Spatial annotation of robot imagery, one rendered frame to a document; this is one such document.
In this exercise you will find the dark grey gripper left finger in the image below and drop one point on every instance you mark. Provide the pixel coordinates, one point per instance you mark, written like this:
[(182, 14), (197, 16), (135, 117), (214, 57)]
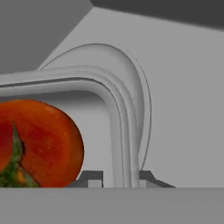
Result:
[(93, 176)]

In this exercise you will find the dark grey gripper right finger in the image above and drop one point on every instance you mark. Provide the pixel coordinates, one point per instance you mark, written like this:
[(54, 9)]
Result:
[(148, 177)]

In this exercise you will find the red tomato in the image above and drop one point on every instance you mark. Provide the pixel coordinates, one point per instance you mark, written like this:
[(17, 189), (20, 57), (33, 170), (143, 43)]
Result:
[(46, 140)]

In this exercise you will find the grey tupperware container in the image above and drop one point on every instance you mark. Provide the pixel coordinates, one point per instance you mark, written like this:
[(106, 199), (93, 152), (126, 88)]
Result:
[(122, 116)]

